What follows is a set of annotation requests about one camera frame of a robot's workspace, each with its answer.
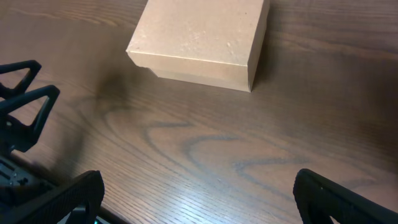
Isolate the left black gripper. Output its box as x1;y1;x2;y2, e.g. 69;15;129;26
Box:
1;85;60;215

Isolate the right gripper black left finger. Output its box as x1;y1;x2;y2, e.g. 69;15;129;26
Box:
1;170;104;224

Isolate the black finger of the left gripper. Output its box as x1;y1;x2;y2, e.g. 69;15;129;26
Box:
1;60;42;99

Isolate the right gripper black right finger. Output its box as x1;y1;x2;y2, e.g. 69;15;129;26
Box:
293;169;397;224

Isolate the cardboard box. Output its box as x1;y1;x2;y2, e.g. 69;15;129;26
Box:
126;0;270;92

